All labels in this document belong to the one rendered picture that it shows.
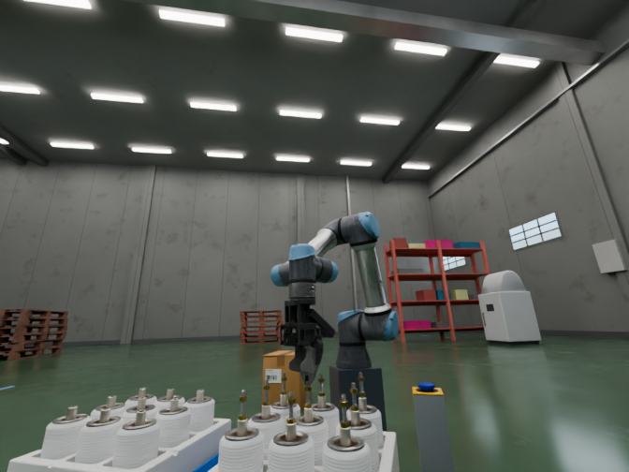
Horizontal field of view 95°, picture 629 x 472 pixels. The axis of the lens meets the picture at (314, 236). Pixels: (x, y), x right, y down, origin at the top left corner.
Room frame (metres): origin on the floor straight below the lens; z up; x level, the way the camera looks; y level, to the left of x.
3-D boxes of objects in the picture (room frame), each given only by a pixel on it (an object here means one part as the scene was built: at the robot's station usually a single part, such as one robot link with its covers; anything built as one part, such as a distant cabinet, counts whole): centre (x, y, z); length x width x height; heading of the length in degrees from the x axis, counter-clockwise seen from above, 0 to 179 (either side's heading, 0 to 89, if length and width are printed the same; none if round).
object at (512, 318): (5.64, -3.57, 0.66); 0.67 x 0.62 x 1.31; 101
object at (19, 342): (5.96, 5.81, 0.44); 1.26 x 0.85 x 0.88; 9
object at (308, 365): (0.79, 0.03, 0.38); 0.06 x 0.03 x 0.09; 138
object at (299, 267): (0.81, 0.04, 0.64); 0.09 x 0.08 x 0.11; 147
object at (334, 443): (0.67, -0.05, 0.25); 0.08 x 0.08 x 0.01
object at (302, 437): (0.71, 0.06, 0.25); 0.08 x 0.08 x 0.01
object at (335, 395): (1.35, -0.15, 0.15); 0.18 x 0.18 x 0.30; 10
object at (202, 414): (1.06, 0.39, 0.16); 0.10 x 0.10 x 0.18
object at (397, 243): (7.01, -2.99, 1.18); 2.52 x 0.67 x 2.36; 96
